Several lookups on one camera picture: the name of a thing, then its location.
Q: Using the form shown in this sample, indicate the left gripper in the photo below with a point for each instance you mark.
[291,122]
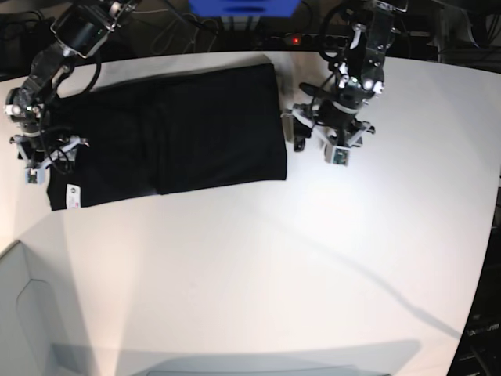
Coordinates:
[334,105]

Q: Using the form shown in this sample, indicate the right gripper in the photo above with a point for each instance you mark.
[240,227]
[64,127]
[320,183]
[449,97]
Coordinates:
[41,144]

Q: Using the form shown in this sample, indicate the black T-shirt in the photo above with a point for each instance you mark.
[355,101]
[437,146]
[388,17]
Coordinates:
[162,135]

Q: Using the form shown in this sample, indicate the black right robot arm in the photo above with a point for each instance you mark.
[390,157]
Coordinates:
[79,33]

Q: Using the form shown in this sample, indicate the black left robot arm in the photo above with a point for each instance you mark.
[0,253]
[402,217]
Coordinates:
[356,76]

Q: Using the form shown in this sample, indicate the white garment label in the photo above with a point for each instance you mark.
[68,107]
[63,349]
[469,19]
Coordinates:
[73,196]

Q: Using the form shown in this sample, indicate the black power strip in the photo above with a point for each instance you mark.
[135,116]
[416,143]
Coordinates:
[299,42]

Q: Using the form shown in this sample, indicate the blue plastic crate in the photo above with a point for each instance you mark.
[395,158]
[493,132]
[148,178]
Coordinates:
[273,8]

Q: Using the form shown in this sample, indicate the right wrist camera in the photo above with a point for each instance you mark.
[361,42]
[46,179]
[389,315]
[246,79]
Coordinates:
[34,176]

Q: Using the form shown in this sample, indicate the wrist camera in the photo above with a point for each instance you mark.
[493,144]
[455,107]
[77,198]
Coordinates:
[337,155]
[34,176]

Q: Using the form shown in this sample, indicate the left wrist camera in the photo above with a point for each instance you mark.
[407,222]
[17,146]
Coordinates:
[337,155]

